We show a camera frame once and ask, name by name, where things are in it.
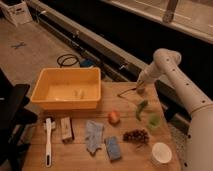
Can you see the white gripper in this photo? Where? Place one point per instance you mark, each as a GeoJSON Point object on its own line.
{"type": "Point", "coordinates": [147, 76]}

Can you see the orange tomato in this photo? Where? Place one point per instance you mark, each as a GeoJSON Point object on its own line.
{"type": "Point", "coordinates": [113, 117]}

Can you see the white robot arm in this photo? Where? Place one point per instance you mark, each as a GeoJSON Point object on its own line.
{"type": "Point", "coordinates": [199, 150]}

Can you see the green plastic cup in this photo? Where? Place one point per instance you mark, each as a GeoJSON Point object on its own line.
{"type": "Point", "coordinates": [154, 122]}

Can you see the bunch of dark grapes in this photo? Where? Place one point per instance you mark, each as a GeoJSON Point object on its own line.
{"type": "Point", "coordinates": [140, 136]}

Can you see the blue object on floor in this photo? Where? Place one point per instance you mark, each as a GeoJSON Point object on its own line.
{"type": "Point", "coordinates": [87, 63]}

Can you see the white bowl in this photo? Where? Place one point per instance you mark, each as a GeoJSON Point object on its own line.
{"type": "Point", "coordinates": [161, 153]}

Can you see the blue sponge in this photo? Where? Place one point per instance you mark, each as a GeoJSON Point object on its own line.
{"type": "Point", "coordinates": [112, 148]}

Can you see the blue crumpled cloth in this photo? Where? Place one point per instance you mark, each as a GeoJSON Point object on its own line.
{"type": "Point", "coordinates": [93, 136]}

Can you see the yellow plastic bin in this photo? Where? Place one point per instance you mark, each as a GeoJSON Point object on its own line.
{"type": "Point", "coordinates": [67, 88]}

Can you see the small cardboard box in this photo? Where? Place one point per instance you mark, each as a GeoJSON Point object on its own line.
{"type": "Point", "coordinates": [67, 134]}

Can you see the white dish brush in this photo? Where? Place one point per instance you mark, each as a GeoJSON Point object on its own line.
{"type": "Point", "coordinates": [49, 127]}

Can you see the white crate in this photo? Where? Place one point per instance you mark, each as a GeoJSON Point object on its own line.
{"type": "Point", "coordinates": [16, 14]}

